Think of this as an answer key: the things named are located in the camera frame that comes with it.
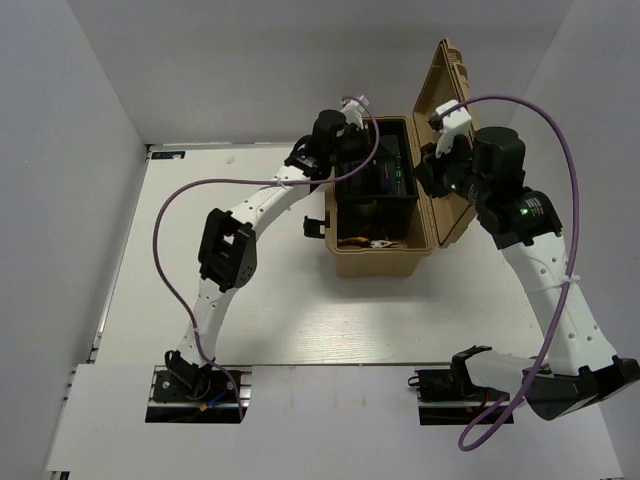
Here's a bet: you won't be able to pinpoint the tan plastic toolbox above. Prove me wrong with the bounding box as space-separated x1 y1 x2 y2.
303 39 476 278

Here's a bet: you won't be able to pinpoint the blue label sticker left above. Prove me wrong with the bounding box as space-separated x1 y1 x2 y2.
151 150 186 160

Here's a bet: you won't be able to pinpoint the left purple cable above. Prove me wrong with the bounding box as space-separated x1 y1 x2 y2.
152 94 380 421

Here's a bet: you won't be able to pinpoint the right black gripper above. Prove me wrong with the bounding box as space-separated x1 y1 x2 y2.
410 132 490 207

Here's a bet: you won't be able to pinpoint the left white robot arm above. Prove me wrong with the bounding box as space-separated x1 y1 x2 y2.
165 98 380 399

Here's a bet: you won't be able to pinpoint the yellow black needle-nose pliers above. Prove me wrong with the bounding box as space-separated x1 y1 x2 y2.
366 239 405 249

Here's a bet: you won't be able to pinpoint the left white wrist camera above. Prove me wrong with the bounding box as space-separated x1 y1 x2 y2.
340 95 369 129

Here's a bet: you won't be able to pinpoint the green black precision screwdriver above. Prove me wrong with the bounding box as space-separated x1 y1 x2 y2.
395 153 403 195

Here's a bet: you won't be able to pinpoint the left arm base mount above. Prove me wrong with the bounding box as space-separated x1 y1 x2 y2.
145 366 252 425

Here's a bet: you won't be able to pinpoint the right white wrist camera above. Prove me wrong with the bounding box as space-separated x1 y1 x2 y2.
429 100 472 158

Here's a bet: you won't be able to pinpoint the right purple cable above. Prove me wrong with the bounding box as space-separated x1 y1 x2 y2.
429 94 581 452

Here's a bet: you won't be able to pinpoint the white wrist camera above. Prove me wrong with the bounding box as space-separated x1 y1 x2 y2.
429 100 472 158
340 95 369 129

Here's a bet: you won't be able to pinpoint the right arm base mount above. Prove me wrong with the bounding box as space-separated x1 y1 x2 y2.
407 366 504 426

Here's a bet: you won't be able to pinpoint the blue red handled screwdriver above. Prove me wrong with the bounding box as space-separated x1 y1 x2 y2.
382 162 393 195

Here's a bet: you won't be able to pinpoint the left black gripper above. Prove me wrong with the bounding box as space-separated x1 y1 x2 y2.
329 120 396 169

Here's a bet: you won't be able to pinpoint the black toolbox inner tray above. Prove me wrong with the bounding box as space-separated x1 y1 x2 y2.
334 119 417 203

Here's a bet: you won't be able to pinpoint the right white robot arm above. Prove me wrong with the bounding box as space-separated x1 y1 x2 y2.
415 127 639 421

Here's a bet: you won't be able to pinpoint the purple cable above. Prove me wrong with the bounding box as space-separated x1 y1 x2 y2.
429 94 581 452
152 94 380 421

